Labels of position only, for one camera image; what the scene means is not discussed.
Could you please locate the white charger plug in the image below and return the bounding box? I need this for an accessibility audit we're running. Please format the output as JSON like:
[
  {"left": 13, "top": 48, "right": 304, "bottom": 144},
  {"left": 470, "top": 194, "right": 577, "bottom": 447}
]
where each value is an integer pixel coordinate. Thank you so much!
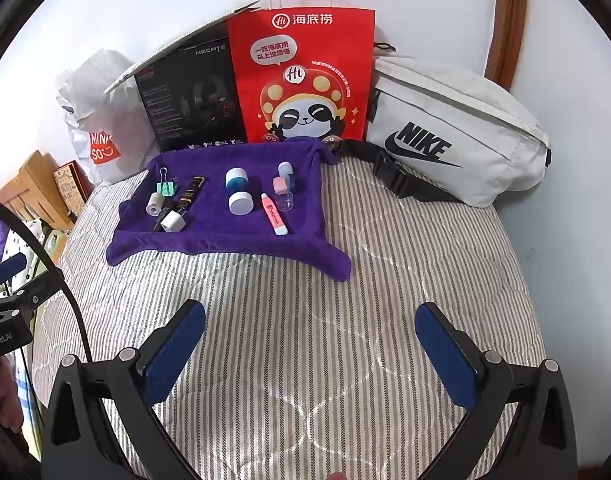
[{"left": 160, "top": 209, "right": 187, "bottom": 235}]

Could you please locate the striped quilt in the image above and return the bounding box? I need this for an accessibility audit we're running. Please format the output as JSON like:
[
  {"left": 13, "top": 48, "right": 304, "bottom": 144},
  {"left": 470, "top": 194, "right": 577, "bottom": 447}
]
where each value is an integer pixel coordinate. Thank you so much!
[{"left": 16, "top": 155, "right": 546, "bottom": 480}]

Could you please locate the wooden door frame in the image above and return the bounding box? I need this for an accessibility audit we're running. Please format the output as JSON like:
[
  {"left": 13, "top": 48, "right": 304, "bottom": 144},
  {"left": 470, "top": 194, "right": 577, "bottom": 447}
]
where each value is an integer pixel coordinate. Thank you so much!
[{"left": 485, "top": 0, "right": 529, "bottom": 93}]

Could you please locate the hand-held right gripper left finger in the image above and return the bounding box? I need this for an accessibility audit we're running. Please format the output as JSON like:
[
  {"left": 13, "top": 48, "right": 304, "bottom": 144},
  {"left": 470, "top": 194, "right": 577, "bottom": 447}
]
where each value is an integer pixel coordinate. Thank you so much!
[{"left": 40, "top": 299, "right": 207, "bottom": 480}]

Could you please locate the black cable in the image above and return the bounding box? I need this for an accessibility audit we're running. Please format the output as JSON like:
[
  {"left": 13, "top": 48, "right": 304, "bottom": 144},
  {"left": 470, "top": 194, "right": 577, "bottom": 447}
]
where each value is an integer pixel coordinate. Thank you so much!
[{"left": 0, "top": 194, "right": 94, "bottom": 361}]

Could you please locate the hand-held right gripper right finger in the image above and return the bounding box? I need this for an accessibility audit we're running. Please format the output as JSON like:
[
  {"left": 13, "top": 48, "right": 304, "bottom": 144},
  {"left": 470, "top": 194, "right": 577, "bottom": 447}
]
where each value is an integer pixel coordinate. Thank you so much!
[{"left": 414, "top": 301, "right": 579, "bottom": 480}]

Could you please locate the green cloth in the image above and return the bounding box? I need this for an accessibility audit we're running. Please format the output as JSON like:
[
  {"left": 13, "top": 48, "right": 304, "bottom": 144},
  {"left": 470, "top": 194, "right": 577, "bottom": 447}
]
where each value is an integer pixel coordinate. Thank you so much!
[{"left": 36, "top": 232, "right": 69, "bottom": 271}]

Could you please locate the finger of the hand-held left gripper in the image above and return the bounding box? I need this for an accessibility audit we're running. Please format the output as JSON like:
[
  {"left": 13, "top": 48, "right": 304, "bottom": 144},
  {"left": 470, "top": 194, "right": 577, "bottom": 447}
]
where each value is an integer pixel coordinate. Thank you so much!
[
  {"left": 0, "top": 252, "right": 29, "bottom": 287},
  {"left": 6, "top": 267, "right": 67, "bottom": 321}
]

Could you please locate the black tube with gold print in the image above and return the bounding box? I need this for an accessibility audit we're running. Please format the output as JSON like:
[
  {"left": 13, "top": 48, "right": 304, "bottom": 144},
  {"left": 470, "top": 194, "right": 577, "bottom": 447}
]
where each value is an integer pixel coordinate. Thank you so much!
[{"left": 172, "top": 175, "right": 209, "bottom": 209}]

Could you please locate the person's left hand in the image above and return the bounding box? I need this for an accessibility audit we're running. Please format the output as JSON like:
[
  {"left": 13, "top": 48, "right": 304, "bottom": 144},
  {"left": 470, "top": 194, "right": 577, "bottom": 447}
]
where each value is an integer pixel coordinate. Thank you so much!
[{"left": 0, "top": 360, "right": 25, "bottom": 438}]

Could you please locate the red paper bag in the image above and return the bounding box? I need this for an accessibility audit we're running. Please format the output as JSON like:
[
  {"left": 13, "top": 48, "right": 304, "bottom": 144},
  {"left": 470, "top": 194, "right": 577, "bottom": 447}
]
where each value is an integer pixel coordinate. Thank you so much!
[{"left": 228, "top": 0, "right": 376, "bottom": 143}]

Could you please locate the green binder clip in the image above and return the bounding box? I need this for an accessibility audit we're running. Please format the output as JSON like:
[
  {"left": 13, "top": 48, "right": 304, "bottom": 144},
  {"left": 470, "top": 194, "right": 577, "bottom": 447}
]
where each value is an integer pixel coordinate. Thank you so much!
[{"left": 156, "top": 165, "right": 179, "bottom": 196}]

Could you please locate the white waist bag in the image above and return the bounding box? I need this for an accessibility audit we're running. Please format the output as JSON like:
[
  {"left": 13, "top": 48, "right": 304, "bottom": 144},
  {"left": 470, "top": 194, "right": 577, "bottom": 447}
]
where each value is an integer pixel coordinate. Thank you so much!
[{"left": 338, "top": 42, "right": 551, "bottom": 208}]

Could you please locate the purple towel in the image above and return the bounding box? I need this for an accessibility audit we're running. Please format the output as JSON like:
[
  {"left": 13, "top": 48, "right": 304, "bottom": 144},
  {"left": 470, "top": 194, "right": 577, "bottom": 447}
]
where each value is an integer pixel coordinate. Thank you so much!
[{"left": 107, "top": 137, "right": 353, "bottom": 282}]

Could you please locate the white plastic shopping bag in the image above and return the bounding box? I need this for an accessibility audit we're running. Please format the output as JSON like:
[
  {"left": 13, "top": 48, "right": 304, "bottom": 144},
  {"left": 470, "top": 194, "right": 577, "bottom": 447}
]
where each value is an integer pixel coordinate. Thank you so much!
[{"left": 56, "top": 50, "right": 161, "bottom": 186}]

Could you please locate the wooden furniture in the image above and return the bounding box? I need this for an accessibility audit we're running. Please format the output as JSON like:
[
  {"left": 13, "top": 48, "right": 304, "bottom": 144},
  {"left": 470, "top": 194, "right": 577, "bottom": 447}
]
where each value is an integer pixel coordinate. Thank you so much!
[{"left": 0, "top": 150, "right": 76, "bottom": 231}]

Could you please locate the black headset box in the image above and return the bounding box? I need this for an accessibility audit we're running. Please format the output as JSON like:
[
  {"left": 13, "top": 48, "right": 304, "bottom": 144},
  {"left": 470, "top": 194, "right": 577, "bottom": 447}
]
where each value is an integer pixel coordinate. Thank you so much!
[{"left": 134, "top": 35, "right": 249, "bottom": 153}]

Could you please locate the brown decorated box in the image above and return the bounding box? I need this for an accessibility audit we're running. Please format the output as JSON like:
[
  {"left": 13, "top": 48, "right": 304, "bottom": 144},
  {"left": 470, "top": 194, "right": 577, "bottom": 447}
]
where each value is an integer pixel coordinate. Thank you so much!
[{"left": 53, "top": 160, "right": 96, "bottom": 216}]

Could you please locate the pink highlighter pen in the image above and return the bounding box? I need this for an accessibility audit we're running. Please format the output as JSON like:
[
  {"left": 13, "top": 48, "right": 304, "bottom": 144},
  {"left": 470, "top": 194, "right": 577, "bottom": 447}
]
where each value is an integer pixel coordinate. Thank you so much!
[{"left": 260, "top": 192, "right": 290, "bottom": 236}]

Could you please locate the white spotted cloth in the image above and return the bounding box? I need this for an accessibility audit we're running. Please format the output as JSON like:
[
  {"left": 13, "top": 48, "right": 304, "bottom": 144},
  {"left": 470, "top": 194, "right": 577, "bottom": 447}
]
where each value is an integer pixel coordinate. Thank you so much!
[{"left": 6, "top": 220, "right": 56, "bottom": 261}]

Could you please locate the blue and white bottle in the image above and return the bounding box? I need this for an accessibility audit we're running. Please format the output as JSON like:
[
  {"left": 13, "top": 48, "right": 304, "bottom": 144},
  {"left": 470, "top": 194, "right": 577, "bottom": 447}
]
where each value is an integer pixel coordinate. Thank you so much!
[{"left": 224, "top": 167, "right": 254, "bottom": 215}]

